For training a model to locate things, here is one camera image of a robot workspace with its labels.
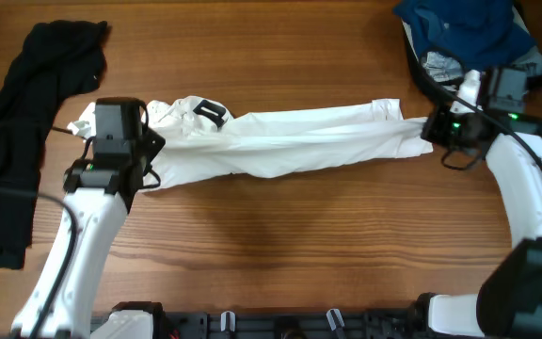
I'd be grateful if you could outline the folded grey garment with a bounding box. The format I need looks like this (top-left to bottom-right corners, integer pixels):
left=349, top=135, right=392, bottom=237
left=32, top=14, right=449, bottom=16
left=401, top=5, right=542, bottom=90

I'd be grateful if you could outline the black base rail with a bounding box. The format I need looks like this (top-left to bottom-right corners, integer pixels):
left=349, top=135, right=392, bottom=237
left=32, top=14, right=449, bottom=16
left=89, top=308, right=422, bottom=339

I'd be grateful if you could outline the folded navy blue garment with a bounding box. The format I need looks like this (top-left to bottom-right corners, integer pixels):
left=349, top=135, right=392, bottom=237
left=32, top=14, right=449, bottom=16
left=393, top=0, right=536, bottom=71

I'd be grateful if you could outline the left black cable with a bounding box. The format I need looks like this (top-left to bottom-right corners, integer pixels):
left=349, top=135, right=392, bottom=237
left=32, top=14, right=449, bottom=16
left=0, top=124, right=82, bottom=339

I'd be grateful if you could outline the white t-shirt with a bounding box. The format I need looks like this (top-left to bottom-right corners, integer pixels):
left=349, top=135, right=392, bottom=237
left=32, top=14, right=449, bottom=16
left=67, top=95, right=435, bottom=191

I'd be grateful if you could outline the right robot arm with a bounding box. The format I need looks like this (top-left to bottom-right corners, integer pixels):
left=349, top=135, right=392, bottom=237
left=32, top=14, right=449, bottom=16
left=421, top=68, right=542, bottom=338

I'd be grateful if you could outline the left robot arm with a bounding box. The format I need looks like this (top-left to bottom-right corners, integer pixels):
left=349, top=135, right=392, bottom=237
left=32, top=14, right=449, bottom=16
left=11, top=97, right=165, bottom=338

